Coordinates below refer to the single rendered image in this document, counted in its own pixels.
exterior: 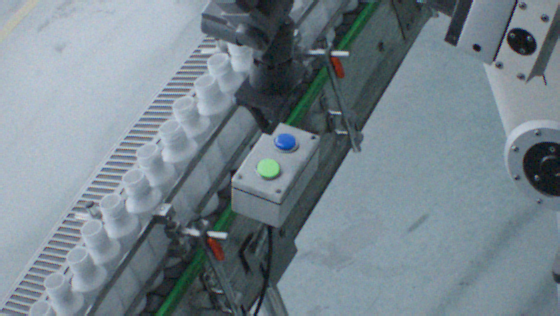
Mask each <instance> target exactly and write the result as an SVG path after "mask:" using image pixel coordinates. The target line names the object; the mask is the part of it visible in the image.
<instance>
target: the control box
mask: <svg viewBox="0 0 560 316"><path fill-rule="evenodd" d="M283 133H289V134H291V135H293V136H294V137H295V139H296V145H295V146H294V147H293V148H291V149H282V148H279V147H278V146H276V145H275V138H277V137H278V136H279V135H280V134H283ZM319 141H320V137H319V136H317V135H314V134H311V133H308V132H305V131H302V130H300V129H297V128H294V127H291V126H288V125H285V124H282V123H280V125H279V126H278V128H277V129H275V131H274V132H273V134H272V135H271V136H269V135H266V134H264V133H263V135H262V136H261V137H260V139H259V140H258V142H257V143H256V145H255V146H254V148H253V149H252V150H251V152H250V153H249V155H248V156H247V159H246V160H245V162H244V163H243V164H242V166H241V167H240V169H239V170H238V172H237V173H236V175H235V176H234V177H233V179H232V185H233V187H232V210H233V211H235V212H238V213H241V214H243V215H246V216H249V217H251V219H254V220H257V221H259V222H262V223H263V224H262V226H261V228H260V230H259V232H258V233H255V234H254V236H253V237H252V239H251V240H250V242H249V244H248V245H247V247H246V248H245V250H244V251H243V252H242V253H243V255H244V258H245V260H246V263H247V265H248V268H249V270H250V272H251V273H252V274H253V275H254V274H255V272H256V271H255V270H256V269H257V267H258V266H259V264H260V263H261V262H262V260H263V259H264V257H265V255H266V254H265V251H264V249H263V246H262V244H263V242H264V240H265V237H266V235H267V234H268V256H269V258H268V266H267V271H266V276H265V281H264V285H263V289H262V293H261V296H260V298H259V301H258V304H257V307H256V309H255V312H254V314H253V315H252V316H257V315H258V313H259V311H260V308H261V306H262V303H263V300H264V298H265V294H266V291H267V287H268V283H269V279H270V274H271V269H272V263H273V248H274V244H273V242H272V230H271V226H273V227H276V228H281V226H282V225H283V223H284V222H285V220H286V219H287V217H288V215H289V214H290V211H291V210H292V208H293V206H294V205H295V203H296V202H297V200H298V199H299V197H300V195H301V194H302V192H303V191H304V189H305V187H306V186H307V184H308V183H309V181H310V179H311V178H312V176H313V175H314V173H315V172H316V170H317V167H318V154H319ZM263 160H273V161H274V162H276V164H278V165H279V172H278V173H276V174H275V175H273V176H264V175H261V174H260V173H259V172H258V164H259V163H260V162H261V161H263Z"/></svg>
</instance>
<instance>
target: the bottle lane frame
mask: <svg viewBox="0 0 560 316"><path fill-rule="evenodd" d="M356 17H357V18H356V20H355V21H354V23H353V24H352V25H347V26H349V27H350V29H348V31H347V32H346V34H345V35H344V36H340V37H341V38H342V39H341V41H340V42H339V43H338V46H337V47H335V50H336V51H350V52H351V53H352V57H351V58H350V59H349V58H341V62H342V65H343V69H344V72H345V76H344V77H343V78H339V79H340V82H341V85H342V89H343V92H344V95H345V98H346V102H347V105H348V108H349V110H352V111H354V112H355V113H356V114H357V123H358V127H359V130H360V131H361V132H362V130H363V128H364V127H365V125H366V122H367V120H368V119H369V117H370V115H371V114H372V112H373V111H374V109H375V107H376V106H377V105H378V103H379V102H380V100H381V99H382V97H383V95H384V94H385V92H386V90H387V89H388V85H389V84H390V82H391V81H392V79H393V77H394V76H395V75H396V73H397V72H398V70H399V69H400V65H401V64H402V62H403V60H404V59H405V58H406V57H407V55H408V53H409V50H410V48H411V47H412V46H413V44H414V43H415V41H416V38H417V36H419V34H420V32H421V31H420V27H419V24H418V23H417V24H416V26H415V28H414V29H413V31H411V35H410V36H409V38H408V39H407V40H405V39H404V36H403V32H402V28H401V25H400V21H399V18H398V14H397V12H396V11H395V7H394V3H393V0H379V1H378V2H369V1H368V3H367V4H364V9H362V11H361V12H360V14H358V15H356ZM317 73H318V74H317V76H316V77H315V79H314V80H313V81H312V83H308V85H309V87H308V89H307V90H306V92H305V93H304V95H303V96H300V97H299V99H300V101H299V102H298V103H297V105H296V106H295V108H294V109H293V110H289V111H290V113H291V114H290V115H289V117H288V118H287V120H286V121H285V123H282V124H285V125H288V126H291V127H294V128H297V129H300V130H302V131H305V132H308V133H311V134H314V135H317V136H319V137H320V141H319V154H318V167H317V170H316V172H315V173H314V175H313V176H312V178H311V179H310V181H309V183H308V184H307V186H306V187H305V189H304V191H303V192H302V194H301V195H300V197H299V199H298V200H297V202H296V203H295V205H294V206H293V208H292V210H291V211H290V214H289V215H288V217H287V219H286V220H287V222H288V225H289V227H290V230H291V233H292V235H293V238H294V241H295V240H296V238H297V236H298V235H299V233H300V232H301V230H302V228H303V227H304V225H305V223H306V222H307V220H308V218H309V217H310V215H311V213H312V211H313V209H314V208H315V206H316V204H317V203H318V201H319V200H320V198H321V196H322V195H323V193H324V191H325V190H326V188H327V187H328V185H329V184H330V183H331V182H332V180H333V178H334V177H335V175H336V173H337V172H338V170H339V169H340V167H341V165H342V164H343V162H344V160H345V159H346V157H347V156H348V153H349V151H350V150H351V148H352V147H351V146H349V145H348V143H347V139H348V137H349V136H348V135H338V134H337V133H335V132H334V131H332V132H330V129H329V126H328V123H327V120H326V119H327V117H328V116H329V113H328V112H327V111H326V112H324V110H323V107H322V104H321V101H320V98H321V97H322V95H323V94H324V93H325V94H326V97H327V99H328V103H329V106H330V107H329V108H330V109H331V110H332V111H333V112H340V110H339V107H338V104H337V101H336V97H335V94H334V91H333V88H332V85H331V81H330V78H329V75H328V72H327V68H326V66H323V67H322V68H321V70H319V71H317ZM225 199H229V201H230V203H229V204H228V206H227V207H226V209H225V210H224V212H223V213H221V214H215V215H218V216H219V219H218V220H217V222H216V223H215V225H214V226H213V230H214V231H217V232H226V233H229V234H230V240H229V241H222V240H219V241H220V244H221V247H222V249H223V252H224V256H225V258H224V260H223V261H220V260H219V261H220V263H221V266H222V267H223V268H224V270H225V273H226V275H227V277H228V280H229V282H230V285H231V287H232V288H233V290H238V291H240V292H242V294H243V295H244V298H245V299H244V301H243V303H244V305H245V307H246V310H247V311H249V312H250V311H251V309H252V308H253V306H254V304H255V303H256V301H257V300H258V298H259V297H260V296H261V293H262V289H263V285H264V281H265V276H266V275H265V272H264V270H263V267H261V265H260V264H259V266H258V267H257V269H256V270H255V271H256V272H255V274H254V275H253V274H252V273H251V272H250V270H249V268H248V265H247V263H246V260H245V258H244V255H243V253H242V252H243V251H244V250H245V248H246V247H247V245H248V244H249V242H250V240H251V239H252V237H253V236H254V234H255V233H258V232H259V230H260V228H261V226H262V224H263V223H262V222H259V221H257V220H254V219H251V217H249V216H246V215H243V214H241V213H238V212H235V211H233V210H232V198H225ZM182 264H185V266H186V268H185V269H184V271H183V272H182V273H183V274H182V275H181V277H180V278H179V279H169V280H172V281H174V283H175V284H174V286H173V287H172V290H171V292H170V293H169V294H168V295H167V296H159V297H161V298H163V300H164V301H163V304H161V306H160V307H159V309H158V310H157V312H156V313H155V312H146V313H149V314H152V316H233V315H230V314H224V313H223V312H222V311H221V310H220V309H218V310H217V309H216V308H215V307H214V304H213V302H212V300H211V298H210V297H211V296H212V294H213V292H212V291H211V289H210V291H207V289H206V287H205V285H204V282H203V280H202V278H201V277H202V276H203V274H204V273H205V272H206V271H209V273H210V276H211V277H212V279H213V282H214V284H213V285H214V287H215V288H216V289H217V290H221V287H220V285H219V283H218V281H217V279H216V277H215V274H214V272H213V270H212V267H211V265H210V263H209V260H208V258H207V257H206V255H205V253H204V251H203V249H201V248H197V253H196V254H195V256H194V257H193V258H192V260H190V262H186V263H182ZM221 291H222V290H221Z"/></svg>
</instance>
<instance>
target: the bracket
mask: <svg viewBox="0 0 560 316"><path fill-rule="evenodd" d="M427 9H428V11H429V12H430V13H431V14H432V18H438V17H439V14H438V11H437V10H434V9H432V8H431V7H429V6H428V7H427ZM213 39H214V41H215V44H216V46H217V47H216V48H215V49H202V50H201V54H202V55H203V56H205V55H212V56H213V55H215V54H218V53H226V54H228V56H229V58H231V57H232V55H231V53H230V49H229V46H228V43H227V42H225V41H222V40H220V39H217V38H215V37H213ZM302 39H303V38H302V34H301V32H300V30H295V41H294V56H293V59H294V60H299V61H298V62H297V63H299V64H302V65H305V66H306V75H304V76H303V77H302V78H301V79H308V77H309V76H310V74H311V73H312V71H313V68H312V65H311V62H310V61H303V60H305V59H306V57H307V56H311V57H315V58H318V59H319V62H320V65H323V66H326V68H327V72H328V75H329V78H330V81H331V85H332V88H333V91H334V94H335V97H336V101H337V104H338V107H339V110H340V112H333V111H332V110H331V109H330V108H329V107H330V106H329V103H328V99H327V97H326V94H325V93H324V94H323V95H322V97H321V98H320V101H321V104H322V107H323V110H324V112H326V111H327V112H328V113H329V116H328V117H327V119H326V120H327V123H328V126H329V129H330V132H332V131H334V132H335V133H337V134H338V135H348V136H349V137H348V139H347V143H348V145H349V146H351V147H352V149H353V152H355V154H358V153H360V151H361V150H362V147H361V143H362V141H363V140H364V134H363V133H362V132H361V131H360V130H359V127H358V123H357V114H356V113H355V112H354V111H352V110H349V108H348V105H347V102H346V98H345V95H344V92H343V89H342V85H341V82H340V79H339V78H343V77H344V76H345V72H344V69H343V65H342V62H341V58H349V59H350V58H351V57H352V53H351V52H350V51H336V50H335V47H334V44H333V43H332V42H328V41H327V37H326V36H318V37H317V41H318V44H319V47H320V48H319V50H318V51H315V50H307V48H306V46H298V45H299V43H300V42H301V41H302ZM333 116H341V119H340V124H342V125H343V126H344V127H345V128H346V129H347V131H339V129H337V128H336V125H335V122H334V118H333ZM85 206H86V208H87V210H88V214H89V215H88V214H80V213H76V214H75V219H76V221H81V222H86V223H87V222H88V221H90V220H93V219H98V220H100V221H101V222H102V224H103V225H105V223H106V220H105V218H104V216H103V214H102V212H101V208H100V207H95V204H94V201H93V200H90V201H87V203H86V204H85ZM152 215H154V216H155V219H156V221H157V222H156V224H161V225H165V228H163V230H164V232H165V234H166V236H167V238H171V239H172V240H171V242H170V243H169V244H168V246H167V247H166V248H167V249H169V250H170V252H171V254H172V256H171V257H173V258H181V259H184V257H185V256H186V255H187V254H188V253H189V251H190V250H191V246H190V243H189V241H188V239H187V238H181V236H187V237H191V239H192V241H193V244H194V246H195V247H196V248H201V249H203V251H204V253H205V255H206V257H207V258H208V260H209V263H210V265H211V267H212V270H213V272H214V274H215V277H216V279H217V281H218V283H219V285H220V287H221V290H222V291H221V290H217V289H216V288H215V287H214V285H213V284H214V282H213V279H212V277H211V276H210V273H209V271H206V272H205V273H204V274H203V276H202V277H201V278H202V280H203V282H204V285H205V287H206V289H207V291H210V289H211V291H212V292H213V294H212V296H211V297H210V298H211V300H212V302H213V304H214V307H215V308H216V309H217V310H218V309H220V310H221V311H222V312H223V313H224V314H230V315H233V316H252V314H251V313H250V312H249V311H247V310H246V307H245V305H244V303H243V301H244V299H245V298H244V295H243V294H242V292H240V291H238V290H233V288H232V287H231V285H230V282H229V280H228V277H227V275H226V273H225V270H224V268H223V267H222V266H221V263H220V261H223V260H224V258H225V256H224V252H223V249H222V247H221V244H220V241H219V240H222V241H229V240H230V234H229V233H226V232H217V231H214V230H213V228H212V225H211V223H210V221H209V220H202V218H201V214H200V213H194V214H192V215H191V216H190V218H189V219H190V221H191V223H192V225H193V227H194V228H193V229H189V228H182V227H181V225H180V223H179V222H172V220H173V219H174V218H175V215H176V213H175V211H174V209H173V206H172V204H165V203H159V204H158V205H157V207H156V208H155V210H154V211H152ZM219 260H220V261H219ZM219 295H222V296H224V297H225V301H224V305H225V306H226V307H227V308H228V309H230V310H228V309H225V307H224V306H223V305H222V304H223V303H222V300H221V298H220V296H219Z"/></svg>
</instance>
